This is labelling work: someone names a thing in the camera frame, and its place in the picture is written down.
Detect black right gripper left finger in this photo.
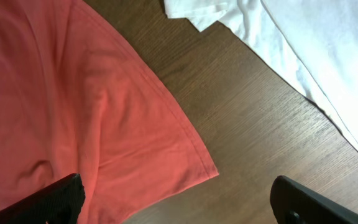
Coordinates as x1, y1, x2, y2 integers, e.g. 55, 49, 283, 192
0, 173, 85, 224

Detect white shirt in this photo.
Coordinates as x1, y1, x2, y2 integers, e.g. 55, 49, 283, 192
164, 0, 358, 152

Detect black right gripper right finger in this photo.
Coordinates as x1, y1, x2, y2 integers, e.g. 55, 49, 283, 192
270, 175, 358, 224

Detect orange polo shirt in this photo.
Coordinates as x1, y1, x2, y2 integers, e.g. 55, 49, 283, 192
0, 1, 218, 223

